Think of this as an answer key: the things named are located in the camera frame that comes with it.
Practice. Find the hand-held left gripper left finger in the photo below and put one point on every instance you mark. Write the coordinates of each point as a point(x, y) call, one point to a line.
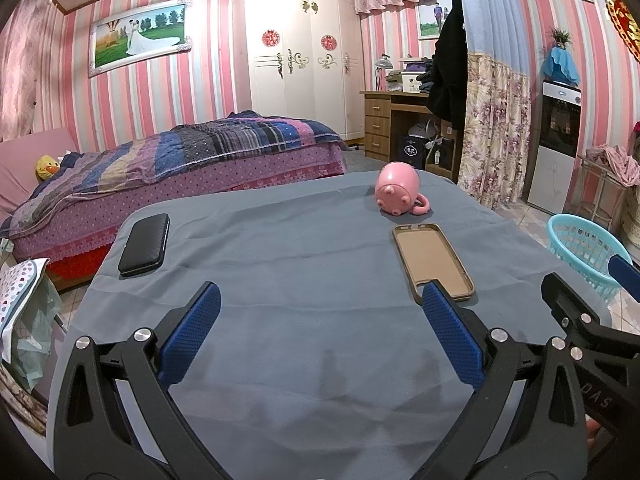
point(190, 332)

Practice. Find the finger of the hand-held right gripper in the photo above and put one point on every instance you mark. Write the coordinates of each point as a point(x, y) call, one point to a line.
point(625, 276)
point(565, 300)

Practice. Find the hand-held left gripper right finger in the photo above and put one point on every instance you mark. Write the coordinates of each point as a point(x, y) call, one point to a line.
point(450, 335)

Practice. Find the teal plastic basket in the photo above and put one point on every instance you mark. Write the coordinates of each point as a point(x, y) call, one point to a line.
point(582, 260)

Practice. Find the cloth covered washing machine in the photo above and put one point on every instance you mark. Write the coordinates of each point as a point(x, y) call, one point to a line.
point(632, 215)

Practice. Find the tan phone case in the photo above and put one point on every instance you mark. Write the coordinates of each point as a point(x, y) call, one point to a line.
point(430, 260)

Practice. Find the metal rack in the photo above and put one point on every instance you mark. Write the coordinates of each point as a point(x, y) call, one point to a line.
point(587, 190)

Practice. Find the black leather wallet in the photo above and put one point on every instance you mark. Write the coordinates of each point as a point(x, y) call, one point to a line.
point(145, 245)

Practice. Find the pink clothes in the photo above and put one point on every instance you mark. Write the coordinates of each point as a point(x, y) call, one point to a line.
point(615, 162)

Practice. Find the water dispenser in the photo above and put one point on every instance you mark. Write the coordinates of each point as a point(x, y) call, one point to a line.
point(550, 175)

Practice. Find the green plastic bag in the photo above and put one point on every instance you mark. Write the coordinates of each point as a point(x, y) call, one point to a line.
point(35, 352)

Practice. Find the pink pig mug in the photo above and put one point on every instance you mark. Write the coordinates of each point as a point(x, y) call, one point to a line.
point(397, 185)

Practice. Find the black box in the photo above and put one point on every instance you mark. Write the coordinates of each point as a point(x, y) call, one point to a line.
point(411, 152)

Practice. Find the striped patchwork quilt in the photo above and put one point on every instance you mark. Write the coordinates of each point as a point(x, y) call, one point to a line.
point(200, 145)

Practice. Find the blue floral curtain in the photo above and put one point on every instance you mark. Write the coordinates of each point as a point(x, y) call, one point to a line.
point(492, 110)

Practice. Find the yellow duck plush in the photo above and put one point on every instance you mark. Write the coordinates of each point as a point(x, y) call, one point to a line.
point(47, 167)

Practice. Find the blue cloth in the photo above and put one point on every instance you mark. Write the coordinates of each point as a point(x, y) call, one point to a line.
point(562, 65)

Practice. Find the wooden desk with drawers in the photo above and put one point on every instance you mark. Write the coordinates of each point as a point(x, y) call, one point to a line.
point(377, 125)

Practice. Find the small potted plant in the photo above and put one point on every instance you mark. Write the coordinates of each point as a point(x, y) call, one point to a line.
point(561, 37)

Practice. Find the white box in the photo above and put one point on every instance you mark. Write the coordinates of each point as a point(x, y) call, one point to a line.
point(402, 84)

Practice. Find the black coat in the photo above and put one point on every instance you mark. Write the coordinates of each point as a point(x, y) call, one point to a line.
point(450, 70)

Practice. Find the white wardrobe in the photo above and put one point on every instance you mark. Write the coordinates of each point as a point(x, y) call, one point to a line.
point(300, 90)

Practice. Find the desk lamp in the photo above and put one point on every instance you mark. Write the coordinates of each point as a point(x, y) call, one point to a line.
point(382, 65)

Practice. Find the framed wedding photo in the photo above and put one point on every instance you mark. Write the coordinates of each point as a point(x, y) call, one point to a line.
point(140, 35)

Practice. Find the pink window curtain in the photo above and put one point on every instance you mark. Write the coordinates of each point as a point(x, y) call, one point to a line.
point(22, 70)

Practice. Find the red heart wall decoration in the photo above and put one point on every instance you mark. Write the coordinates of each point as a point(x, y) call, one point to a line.
point(627, 25)

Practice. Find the small wall photo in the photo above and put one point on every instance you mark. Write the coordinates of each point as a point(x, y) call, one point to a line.
point(430, 17)

